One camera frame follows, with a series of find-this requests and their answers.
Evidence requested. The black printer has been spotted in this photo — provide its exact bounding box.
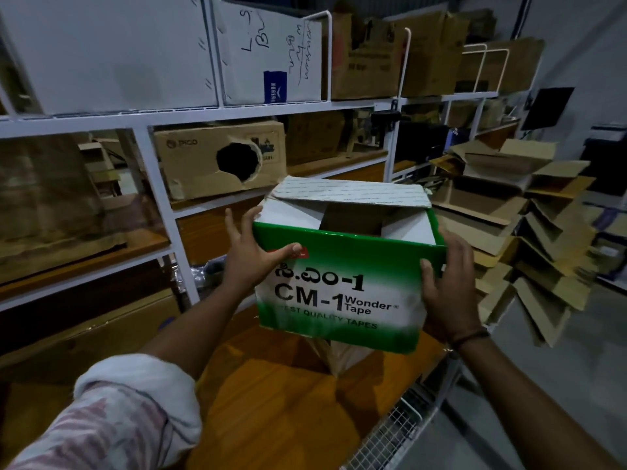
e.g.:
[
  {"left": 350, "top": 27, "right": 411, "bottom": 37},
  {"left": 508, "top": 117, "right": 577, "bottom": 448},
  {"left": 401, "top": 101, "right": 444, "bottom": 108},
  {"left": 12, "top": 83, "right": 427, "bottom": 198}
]
[{"left": 395, "top": 121, "right": 449, "bottom": 162}]

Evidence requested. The brown cord bracelet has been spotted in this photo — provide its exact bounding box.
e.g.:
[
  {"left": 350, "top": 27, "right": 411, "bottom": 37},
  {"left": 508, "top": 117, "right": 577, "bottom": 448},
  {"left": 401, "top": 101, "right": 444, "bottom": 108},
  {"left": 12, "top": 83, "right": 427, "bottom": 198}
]
[{"left": 448, "top": 327, "right": 490, "bottom": 351}]

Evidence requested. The clear plastic sheet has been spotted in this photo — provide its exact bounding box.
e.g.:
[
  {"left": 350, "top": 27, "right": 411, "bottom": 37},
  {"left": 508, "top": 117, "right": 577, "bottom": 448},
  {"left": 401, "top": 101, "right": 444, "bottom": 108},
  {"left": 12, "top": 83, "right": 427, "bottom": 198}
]
[{"left": 0, "top": 134, "right": 106, "bottom": 240}]

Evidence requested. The wide brown cardboard box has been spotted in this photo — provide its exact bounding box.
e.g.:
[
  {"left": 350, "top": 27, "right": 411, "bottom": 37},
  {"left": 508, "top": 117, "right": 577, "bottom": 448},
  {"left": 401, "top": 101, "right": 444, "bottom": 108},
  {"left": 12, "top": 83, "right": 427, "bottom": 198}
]
[{"left": 455, "top": 37, "right": 545, "bottom": 93}]

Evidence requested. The striped white shirt sleeve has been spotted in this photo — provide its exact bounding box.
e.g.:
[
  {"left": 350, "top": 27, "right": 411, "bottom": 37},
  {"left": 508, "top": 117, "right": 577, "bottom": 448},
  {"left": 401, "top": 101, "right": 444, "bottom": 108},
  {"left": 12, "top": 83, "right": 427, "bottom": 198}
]
[{"left": 7, "top": 353, "right": 202, "bottom": 470}]

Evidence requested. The green white tape box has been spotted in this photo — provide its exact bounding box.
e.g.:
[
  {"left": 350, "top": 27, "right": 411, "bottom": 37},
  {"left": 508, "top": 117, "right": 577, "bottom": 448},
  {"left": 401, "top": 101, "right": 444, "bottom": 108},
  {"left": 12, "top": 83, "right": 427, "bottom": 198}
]
[{"left": 252, "top": 176, "right": 447, "bottom": 356}]

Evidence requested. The person's left hand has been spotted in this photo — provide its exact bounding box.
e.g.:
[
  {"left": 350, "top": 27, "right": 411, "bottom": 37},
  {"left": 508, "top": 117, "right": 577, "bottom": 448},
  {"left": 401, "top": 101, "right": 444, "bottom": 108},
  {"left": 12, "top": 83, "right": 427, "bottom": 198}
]
[{"left": 223, "top": 206, "right": 304, "bottom": 295}]

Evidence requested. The large white box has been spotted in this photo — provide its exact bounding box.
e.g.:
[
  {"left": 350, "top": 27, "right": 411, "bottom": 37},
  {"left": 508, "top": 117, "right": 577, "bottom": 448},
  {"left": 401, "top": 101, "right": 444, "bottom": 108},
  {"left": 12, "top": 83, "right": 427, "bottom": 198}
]
[{"left": 0, "top": 0, "right": 219, "bottom": 116}]

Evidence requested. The person's right forearm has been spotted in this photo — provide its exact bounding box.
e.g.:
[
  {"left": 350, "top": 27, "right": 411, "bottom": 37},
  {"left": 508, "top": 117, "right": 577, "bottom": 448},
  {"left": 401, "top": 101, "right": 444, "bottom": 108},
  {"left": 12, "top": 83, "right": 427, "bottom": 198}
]
[{"left": 455, "top": 337, "right": 627, "bottom": 470}]

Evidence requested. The black machine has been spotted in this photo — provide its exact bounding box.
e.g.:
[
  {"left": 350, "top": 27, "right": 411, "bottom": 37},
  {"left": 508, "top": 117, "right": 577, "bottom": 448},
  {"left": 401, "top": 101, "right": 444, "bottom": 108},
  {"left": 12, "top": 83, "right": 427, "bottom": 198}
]
[{"left": 580, "top": 124, "right": 627, "bottom": 196}]

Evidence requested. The cardboard box with round hole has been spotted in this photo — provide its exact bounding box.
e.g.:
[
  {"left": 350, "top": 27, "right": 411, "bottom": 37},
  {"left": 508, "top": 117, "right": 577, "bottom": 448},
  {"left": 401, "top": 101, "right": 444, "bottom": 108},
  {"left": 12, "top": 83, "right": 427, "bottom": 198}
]
[{"left": 154, "top": 120, "right": 289, "bottom": 201}]

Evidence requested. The plain brown cardboard box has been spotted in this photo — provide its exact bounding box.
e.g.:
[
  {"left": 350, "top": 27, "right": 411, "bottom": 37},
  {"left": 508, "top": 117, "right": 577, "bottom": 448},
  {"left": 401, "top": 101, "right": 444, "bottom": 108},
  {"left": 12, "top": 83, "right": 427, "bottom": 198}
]
[{"left": 286, "top": 111, "right": 346, "bottom": 165}]

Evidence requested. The pile of flattened cardboard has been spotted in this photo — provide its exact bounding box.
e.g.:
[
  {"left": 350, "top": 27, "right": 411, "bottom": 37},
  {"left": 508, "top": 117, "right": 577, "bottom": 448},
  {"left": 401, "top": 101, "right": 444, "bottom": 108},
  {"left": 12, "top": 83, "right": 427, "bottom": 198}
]
[{"left": 430, "top": 139, "right": 598, "bottom": 348}]

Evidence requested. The black monitor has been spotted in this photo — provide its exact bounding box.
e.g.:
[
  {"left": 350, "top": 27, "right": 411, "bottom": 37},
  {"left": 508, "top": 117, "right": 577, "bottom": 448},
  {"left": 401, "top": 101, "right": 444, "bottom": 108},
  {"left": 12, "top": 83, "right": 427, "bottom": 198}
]
[{"left": 521, "top": 86, "right": 575, "bottom": 132}]

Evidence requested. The white metal shelf rack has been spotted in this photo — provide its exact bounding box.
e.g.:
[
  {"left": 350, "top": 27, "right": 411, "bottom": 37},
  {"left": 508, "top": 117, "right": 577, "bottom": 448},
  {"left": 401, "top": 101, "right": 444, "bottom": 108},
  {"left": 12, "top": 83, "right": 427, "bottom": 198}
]
[{"left": 0, "top": 0, "right": 545, "bottom": 314}]

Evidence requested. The torn brown cardboard box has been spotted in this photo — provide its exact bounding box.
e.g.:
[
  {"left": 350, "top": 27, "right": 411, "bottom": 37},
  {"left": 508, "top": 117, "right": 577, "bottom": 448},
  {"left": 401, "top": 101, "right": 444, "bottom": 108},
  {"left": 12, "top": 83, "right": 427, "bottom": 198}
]
[{"left": 323, "top": 12, "right": 408, "bottom": 100}]

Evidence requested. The crumpled clear plastic wrap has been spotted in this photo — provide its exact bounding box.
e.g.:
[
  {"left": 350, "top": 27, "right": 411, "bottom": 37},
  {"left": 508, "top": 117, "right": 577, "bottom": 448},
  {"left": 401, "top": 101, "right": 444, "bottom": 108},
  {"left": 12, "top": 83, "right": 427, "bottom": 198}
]
[{"left": 188, "top": 257, "right": 226, "bottom": 289}]

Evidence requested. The tall brown cardboard box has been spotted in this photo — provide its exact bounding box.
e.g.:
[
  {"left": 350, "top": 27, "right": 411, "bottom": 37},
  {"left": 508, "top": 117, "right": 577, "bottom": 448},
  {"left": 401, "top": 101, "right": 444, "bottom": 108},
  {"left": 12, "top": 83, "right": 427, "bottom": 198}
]
[{"left": 399, "top": 9, "right": 471, "bottom": 97}]

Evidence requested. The person's right hand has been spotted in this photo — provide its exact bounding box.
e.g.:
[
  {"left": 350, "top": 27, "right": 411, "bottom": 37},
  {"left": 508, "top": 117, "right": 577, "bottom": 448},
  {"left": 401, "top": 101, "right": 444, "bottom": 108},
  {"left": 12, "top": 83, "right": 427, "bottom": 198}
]
[{"left": 419, "top": 229, "right": 484, "bottom": 346}]

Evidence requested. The white box with blue label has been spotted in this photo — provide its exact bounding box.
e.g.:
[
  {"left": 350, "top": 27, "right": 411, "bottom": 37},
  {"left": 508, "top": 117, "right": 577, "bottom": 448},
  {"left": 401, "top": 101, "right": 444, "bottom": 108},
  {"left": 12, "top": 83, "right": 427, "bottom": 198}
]
[{"left": 213, "top": 0, "right": 324, "bottom": 106}]

